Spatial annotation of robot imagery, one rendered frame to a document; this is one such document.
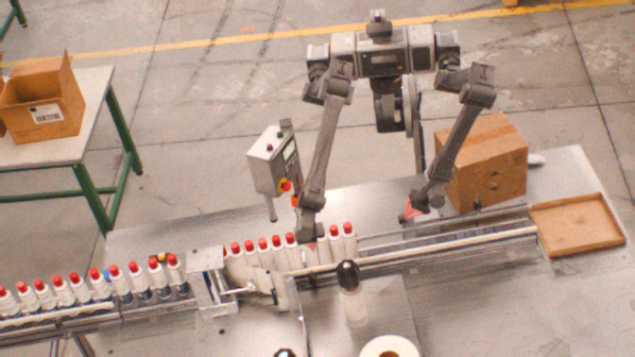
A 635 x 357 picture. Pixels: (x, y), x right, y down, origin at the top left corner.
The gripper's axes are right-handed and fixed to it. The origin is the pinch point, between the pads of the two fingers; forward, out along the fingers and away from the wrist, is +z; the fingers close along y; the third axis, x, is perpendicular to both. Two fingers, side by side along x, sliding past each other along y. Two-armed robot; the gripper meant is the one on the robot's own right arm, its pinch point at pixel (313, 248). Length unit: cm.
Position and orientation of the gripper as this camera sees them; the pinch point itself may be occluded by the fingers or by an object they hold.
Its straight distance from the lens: 290.3
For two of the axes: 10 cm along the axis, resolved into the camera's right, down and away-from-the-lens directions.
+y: 9.8, -1.9, -0.1
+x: -1.2, -6.4, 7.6
